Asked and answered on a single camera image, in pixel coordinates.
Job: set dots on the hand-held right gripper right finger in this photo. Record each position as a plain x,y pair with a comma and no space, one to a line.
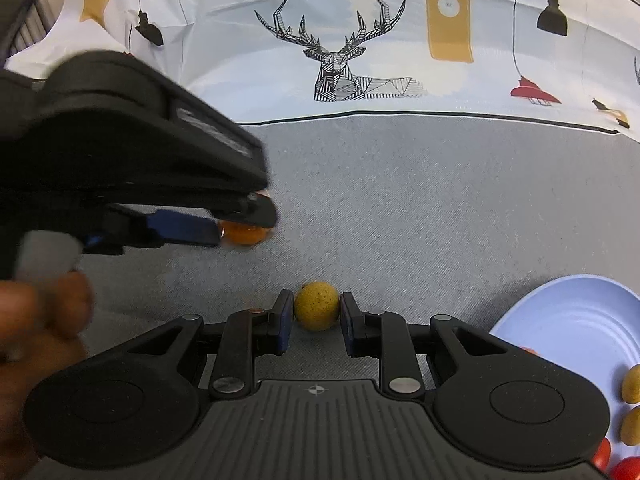
348,325

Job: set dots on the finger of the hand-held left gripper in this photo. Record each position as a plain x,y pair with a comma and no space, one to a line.
252,212
182,230

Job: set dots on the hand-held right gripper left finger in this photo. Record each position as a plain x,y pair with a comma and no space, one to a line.
284,322

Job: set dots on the orange mandarin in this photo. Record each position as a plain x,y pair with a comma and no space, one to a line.
245,236

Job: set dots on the small yellow fruit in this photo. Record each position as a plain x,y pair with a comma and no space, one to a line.
316,307
631,426
631,384

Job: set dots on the light blue plate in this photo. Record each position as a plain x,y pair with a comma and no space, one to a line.
575,320

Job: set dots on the person's left hand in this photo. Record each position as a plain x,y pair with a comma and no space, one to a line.
40,320

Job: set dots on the white printed deer cloth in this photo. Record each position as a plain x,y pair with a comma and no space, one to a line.
225,60

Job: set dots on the small red tomato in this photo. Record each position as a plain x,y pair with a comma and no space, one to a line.
627,469
529,351
602,453

